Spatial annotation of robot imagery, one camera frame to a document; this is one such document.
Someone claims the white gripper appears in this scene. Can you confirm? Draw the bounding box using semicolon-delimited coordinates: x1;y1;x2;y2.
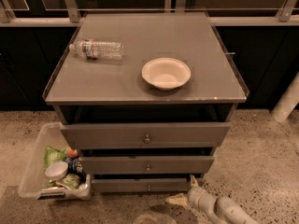
166;175;223;224

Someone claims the grey bottom drawer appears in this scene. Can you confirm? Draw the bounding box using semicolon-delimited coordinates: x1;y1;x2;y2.
92;178;191;193

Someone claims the grey drawer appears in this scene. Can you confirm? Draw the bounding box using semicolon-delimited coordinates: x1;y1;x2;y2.
60;122;230;149
79;156;214;175
92;178;191;193

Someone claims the grey middle drawer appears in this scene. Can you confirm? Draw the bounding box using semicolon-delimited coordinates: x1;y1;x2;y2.
79;156;214;175

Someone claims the grey drawer cabinet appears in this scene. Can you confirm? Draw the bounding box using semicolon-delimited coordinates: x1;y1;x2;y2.
44;13;249;181

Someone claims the grey top drawer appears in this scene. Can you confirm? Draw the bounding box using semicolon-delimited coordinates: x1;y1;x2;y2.
60;122;230;149

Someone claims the dark blue snack bag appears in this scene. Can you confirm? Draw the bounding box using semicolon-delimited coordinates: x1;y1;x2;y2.
64;156;84;175

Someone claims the green snack packet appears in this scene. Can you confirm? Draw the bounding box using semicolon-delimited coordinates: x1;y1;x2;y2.
57;174;80;190

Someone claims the white paper bowl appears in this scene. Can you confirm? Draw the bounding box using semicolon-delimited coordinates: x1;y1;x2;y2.
141;58;191;91

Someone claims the orange round object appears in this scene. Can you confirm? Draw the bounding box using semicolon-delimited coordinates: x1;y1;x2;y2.
67;147;78;158

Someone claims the small white bowl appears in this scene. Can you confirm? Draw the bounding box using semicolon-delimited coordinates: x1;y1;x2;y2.
45;161;68;180

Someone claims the green chip bag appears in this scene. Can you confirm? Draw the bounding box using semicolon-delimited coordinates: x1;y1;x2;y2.
44;146;67;169

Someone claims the clear plastic storage bin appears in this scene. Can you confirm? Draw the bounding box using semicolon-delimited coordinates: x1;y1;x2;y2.
18;122;92;201

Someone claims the clear plastic water bottle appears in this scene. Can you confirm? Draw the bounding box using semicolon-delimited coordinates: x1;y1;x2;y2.
69;39;123;60

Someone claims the metal window frame rail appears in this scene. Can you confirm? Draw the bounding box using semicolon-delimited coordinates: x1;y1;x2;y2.
0;0;299;27

